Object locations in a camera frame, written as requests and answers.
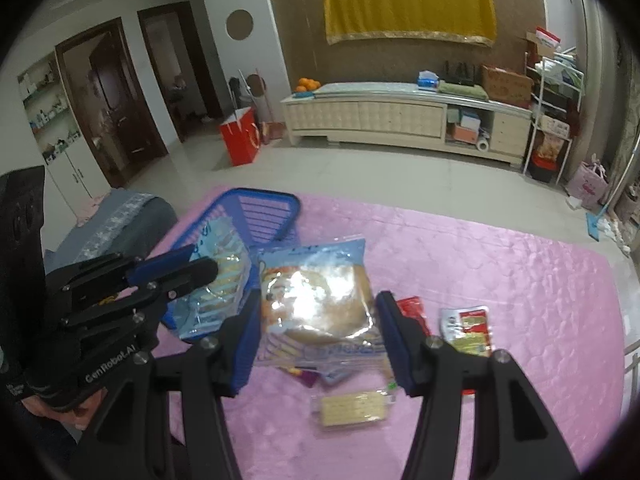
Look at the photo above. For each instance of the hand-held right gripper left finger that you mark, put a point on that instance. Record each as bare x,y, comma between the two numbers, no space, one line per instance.
245,342

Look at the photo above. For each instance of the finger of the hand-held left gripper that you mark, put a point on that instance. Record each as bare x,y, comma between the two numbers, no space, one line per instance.
160,266
187,275

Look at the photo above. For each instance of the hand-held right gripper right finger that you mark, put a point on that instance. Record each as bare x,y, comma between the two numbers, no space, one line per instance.
395,342

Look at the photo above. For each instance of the small blue pancake packet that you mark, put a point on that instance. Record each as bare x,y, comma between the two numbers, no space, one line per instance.
232,270

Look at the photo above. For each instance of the green-edged cracker packet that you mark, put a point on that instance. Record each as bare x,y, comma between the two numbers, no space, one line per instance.
350,407

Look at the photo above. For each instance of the bread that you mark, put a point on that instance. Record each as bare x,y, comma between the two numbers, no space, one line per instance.
320,300

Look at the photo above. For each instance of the blue plastic basket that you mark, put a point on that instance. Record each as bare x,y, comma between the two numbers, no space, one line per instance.
260,210

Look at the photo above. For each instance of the person's left hand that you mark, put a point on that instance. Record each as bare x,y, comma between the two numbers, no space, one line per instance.
75,412

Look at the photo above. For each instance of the grey chair with lace cover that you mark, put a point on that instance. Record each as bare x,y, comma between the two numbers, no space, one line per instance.
125,220

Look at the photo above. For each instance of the red and white sachet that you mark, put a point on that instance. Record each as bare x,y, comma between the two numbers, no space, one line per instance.
465,330

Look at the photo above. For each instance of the white shelf cabinet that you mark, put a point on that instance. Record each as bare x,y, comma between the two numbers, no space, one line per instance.
70,170

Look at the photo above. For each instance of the pink quilted tablecloth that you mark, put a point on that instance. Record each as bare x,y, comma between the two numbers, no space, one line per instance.
525,285

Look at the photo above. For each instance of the red shopping bag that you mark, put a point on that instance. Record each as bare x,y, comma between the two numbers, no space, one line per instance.
240,137

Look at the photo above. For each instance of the dark wooden door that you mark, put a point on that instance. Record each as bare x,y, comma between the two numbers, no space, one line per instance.
112,105

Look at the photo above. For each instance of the dark wooden doorframe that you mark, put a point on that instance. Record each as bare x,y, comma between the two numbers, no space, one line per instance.
145,60

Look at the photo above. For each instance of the white tape roll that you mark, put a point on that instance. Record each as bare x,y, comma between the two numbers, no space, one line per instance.
483,145

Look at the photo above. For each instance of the orange box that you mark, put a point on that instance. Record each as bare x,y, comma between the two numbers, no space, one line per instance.
466,133

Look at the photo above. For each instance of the pile of oranges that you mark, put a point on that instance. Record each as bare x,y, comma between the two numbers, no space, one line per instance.
306,85

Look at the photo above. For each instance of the cream TV cabinet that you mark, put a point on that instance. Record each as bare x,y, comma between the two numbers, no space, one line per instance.
375,115

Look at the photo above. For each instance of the blue mop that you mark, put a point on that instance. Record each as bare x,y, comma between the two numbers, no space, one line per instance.
593,226

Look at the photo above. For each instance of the pink gift bag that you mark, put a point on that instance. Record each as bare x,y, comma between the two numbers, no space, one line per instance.
587,185

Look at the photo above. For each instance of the green folded cloth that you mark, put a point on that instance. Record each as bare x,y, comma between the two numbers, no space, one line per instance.
462,91

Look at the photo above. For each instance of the blue tissue box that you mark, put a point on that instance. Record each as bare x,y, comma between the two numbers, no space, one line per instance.
428,81

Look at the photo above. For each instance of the white metal rack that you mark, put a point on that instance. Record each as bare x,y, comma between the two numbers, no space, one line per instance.
537,110

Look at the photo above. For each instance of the black router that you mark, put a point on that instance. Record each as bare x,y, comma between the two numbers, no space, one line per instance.
460,74

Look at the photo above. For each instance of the brown cardboard box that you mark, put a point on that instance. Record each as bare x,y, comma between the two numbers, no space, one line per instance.
507,86

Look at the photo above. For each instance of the round brown wall decor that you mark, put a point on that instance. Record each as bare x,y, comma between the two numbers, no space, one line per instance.
239,24

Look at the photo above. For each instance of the yellow wall cloth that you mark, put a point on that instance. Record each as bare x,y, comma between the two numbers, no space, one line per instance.
407,5

